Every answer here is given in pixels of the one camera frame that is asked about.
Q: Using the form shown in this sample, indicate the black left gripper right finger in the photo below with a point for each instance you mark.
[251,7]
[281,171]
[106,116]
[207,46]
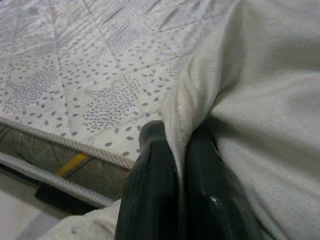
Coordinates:
[212,205]

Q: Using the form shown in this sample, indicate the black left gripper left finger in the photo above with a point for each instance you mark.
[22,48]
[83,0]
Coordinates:
[150,200]

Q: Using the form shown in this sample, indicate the quilted white mattress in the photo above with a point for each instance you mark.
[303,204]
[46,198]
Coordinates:
[75,75]

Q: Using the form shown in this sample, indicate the white printed pillow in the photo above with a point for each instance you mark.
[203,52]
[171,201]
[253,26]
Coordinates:
[262,100]

